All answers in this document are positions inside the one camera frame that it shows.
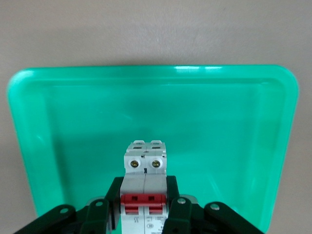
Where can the white circuit breaker red switch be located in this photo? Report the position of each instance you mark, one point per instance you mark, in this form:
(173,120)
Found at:
(143,182)

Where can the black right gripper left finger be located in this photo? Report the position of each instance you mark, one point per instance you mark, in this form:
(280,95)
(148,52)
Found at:
(97,214)

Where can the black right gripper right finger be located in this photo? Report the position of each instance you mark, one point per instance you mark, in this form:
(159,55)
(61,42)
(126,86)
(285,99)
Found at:
(185,214)

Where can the green plastic tray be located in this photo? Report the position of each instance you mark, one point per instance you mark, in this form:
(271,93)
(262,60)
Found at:
(195,117)

